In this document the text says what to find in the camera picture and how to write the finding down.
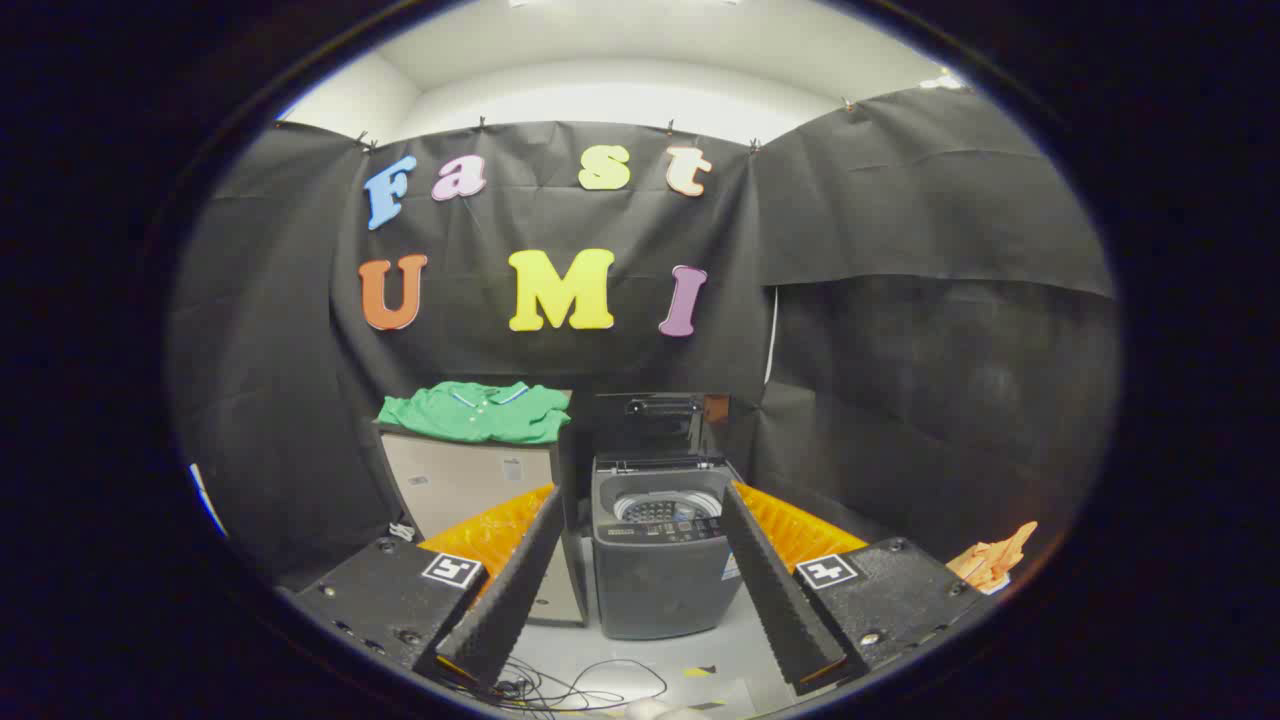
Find black backdrop cloth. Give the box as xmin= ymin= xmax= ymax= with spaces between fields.
xmin=168 ymin=85 xmax=1121 ymax=591

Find white and blue strip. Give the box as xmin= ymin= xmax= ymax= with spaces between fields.
xmin=190 ymin=463 xmax=229 ymax=538

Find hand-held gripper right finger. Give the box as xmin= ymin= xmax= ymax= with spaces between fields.
xmin=720 ymin=482 xmax=986 ymax=698

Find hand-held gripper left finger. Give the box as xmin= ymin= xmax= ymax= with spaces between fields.
xmin=290 ymin=484 xmax=567 ymax=691

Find black floor cables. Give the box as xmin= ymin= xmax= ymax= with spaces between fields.
xmin=470 ymin=655 xmax=671 ymax=713

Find dark grey washing machine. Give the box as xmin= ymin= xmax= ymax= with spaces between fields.
xmin=590 ymin=392 xmax=746 ymax=641

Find green polo shirt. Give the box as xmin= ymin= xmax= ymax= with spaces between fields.
xmin=377 ymin=381 xmax=573 ymax=445

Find grey cabinet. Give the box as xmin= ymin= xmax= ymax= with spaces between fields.
xmin=375 ymin=420 xmax=591 ymax=629

